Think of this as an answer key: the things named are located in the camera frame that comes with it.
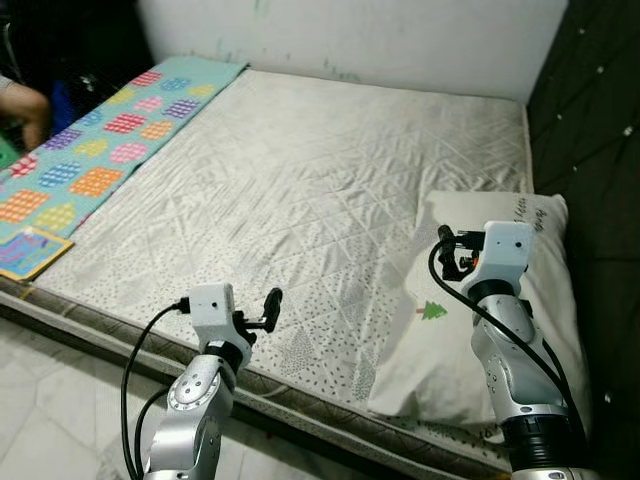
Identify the teal blanket with colourful shapes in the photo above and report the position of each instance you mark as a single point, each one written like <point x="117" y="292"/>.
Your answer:
<point x="100" y="150"/>

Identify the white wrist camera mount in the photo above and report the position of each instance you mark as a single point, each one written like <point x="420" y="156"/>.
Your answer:
<point x="505" y="250"/>
<point x="212" y="305"/>

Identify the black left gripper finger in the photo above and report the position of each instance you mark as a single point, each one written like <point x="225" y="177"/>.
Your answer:
<point x="272" y="310"/>

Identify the dotted grey quilted mattress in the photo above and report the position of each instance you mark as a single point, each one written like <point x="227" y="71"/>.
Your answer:
<point x="300" y="180"/>

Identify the white printed pillow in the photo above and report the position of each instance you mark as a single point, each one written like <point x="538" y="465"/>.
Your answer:
<point x="430" y="360"/>

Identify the blue children's board book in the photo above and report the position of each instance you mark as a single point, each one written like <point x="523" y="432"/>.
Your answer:
<point x="35" y="252"/>

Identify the dark bed frame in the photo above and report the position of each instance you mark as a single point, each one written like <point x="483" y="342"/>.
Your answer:
<point x="300" y="435"/>

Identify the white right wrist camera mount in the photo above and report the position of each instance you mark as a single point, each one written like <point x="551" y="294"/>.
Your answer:
<point x="505" y="250"/>

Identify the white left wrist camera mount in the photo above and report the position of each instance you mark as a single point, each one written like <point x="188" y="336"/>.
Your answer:
<point x="212" y="305"/>

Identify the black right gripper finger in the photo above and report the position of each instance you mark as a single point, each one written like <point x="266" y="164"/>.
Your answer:
<point x="446" y="237"/>

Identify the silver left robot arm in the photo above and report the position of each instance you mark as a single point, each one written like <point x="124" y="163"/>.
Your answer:
<point x="195" y="420"/>

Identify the person's left leg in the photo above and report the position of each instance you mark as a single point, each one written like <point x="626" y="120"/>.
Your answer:
<point x="25" y="110"/>

